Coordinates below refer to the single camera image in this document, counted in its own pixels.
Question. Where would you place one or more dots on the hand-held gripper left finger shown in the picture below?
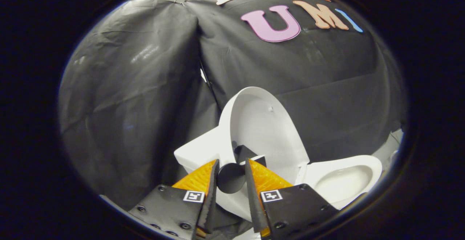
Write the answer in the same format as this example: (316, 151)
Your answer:
(212, 196)

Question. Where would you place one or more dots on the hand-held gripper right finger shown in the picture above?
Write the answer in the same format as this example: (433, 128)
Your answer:
(252, 200)

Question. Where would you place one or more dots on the white toilet lid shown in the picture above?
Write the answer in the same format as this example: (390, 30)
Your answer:
(265, 127)

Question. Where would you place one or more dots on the white ceramic toilet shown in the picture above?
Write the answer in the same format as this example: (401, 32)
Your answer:
(341, 182)

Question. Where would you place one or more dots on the black backdrop cloth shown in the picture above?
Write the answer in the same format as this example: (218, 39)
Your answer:
(138, 105)

